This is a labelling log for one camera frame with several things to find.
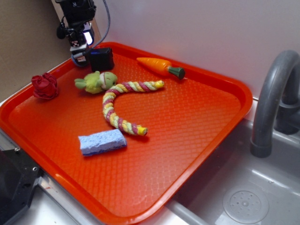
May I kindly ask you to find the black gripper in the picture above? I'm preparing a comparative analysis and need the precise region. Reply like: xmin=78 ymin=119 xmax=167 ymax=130
xmin=55 ymin=0 xmax=97 ymax=67

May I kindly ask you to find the black box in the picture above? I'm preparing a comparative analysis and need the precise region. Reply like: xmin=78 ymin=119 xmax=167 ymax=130
xmin=90 ymin=47 xmax=114 ymax=72

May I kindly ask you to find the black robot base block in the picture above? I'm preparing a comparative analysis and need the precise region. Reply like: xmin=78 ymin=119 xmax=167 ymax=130
xmin=0 ymin=147 xmax=41 ymax=225

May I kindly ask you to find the red crumpled cloth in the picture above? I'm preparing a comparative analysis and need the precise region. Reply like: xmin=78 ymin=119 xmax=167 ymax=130
xmin=31 ymin=73 xmax=59 ymax=99

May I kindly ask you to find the orange toy carrot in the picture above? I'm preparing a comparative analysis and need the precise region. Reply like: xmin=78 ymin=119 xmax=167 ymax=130
xmin=136 ymin=57 xmax=186 ymax=80

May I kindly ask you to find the blue sponge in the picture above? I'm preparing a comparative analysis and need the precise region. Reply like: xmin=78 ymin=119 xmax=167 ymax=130
xmin=78 ymin=129 xmax=127 ymax=156

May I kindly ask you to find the orange plastic tray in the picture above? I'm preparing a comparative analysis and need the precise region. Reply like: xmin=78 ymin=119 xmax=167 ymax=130
xmin=0 ymin=42 xmax=252 ymax=225

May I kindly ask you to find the grey toy sink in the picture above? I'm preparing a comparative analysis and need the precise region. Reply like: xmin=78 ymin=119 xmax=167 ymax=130
xmin=164 ymin=117 xmax=300 ymax=225

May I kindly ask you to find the grey toy faucet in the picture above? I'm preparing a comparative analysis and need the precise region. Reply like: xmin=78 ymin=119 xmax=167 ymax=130
xmin=250 ymin=50 xmax=300 ymax=158

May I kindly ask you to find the round sink drain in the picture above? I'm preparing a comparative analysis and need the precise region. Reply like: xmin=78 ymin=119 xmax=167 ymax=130
xmin=223 ymin=186 xmax=269 ymax=225

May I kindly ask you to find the green plush rope toy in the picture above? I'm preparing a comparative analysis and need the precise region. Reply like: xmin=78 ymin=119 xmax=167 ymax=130
xmin=74 ymin=71 xmax=165 ymax=136

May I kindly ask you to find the braided grey cable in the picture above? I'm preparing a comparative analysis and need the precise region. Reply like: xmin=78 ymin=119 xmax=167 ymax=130
xmin=90 ymin=0 xmax=111 ymax=50

